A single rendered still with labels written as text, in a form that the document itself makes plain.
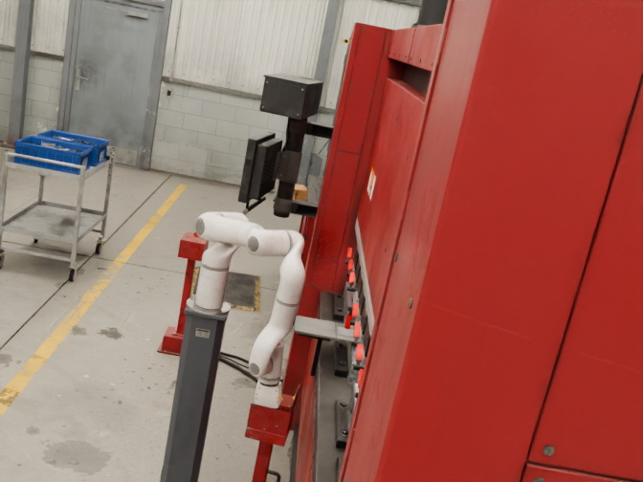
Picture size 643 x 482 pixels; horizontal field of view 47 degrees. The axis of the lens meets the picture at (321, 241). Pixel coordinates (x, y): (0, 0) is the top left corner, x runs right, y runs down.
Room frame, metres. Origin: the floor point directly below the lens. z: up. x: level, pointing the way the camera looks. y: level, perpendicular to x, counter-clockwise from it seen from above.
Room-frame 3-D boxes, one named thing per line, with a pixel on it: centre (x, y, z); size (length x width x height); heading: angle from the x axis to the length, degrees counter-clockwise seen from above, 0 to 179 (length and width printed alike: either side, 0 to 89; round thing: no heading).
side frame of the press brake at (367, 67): (4.02, -0.37, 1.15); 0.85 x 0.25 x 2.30; 93
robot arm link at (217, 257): (3.03, 0.40, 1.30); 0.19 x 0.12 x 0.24; 131
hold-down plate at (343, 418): (2.43, -0.21, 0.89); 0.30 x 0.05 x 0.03; 3
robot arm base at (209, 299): (3.01, 0.42, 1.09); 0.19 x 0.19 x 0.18
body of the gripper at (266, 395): (2.64, 0.09, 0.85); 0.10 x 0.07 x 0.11; 85
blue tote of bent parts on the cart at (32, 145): (5.68, 2.18, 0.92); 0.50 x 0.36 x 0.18; 94
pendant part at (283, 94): (4.28, 0.32, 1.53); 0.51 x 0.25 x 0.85; 173
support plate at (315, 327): (3.03, -0.09, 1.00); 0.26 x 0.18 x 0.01; 93
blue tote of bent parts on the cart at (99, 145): (6.10, 2.19, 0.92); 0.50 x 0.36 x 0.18; 94
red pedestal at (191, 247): (4.64, 0.81, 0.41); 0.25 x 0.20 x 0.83; 93
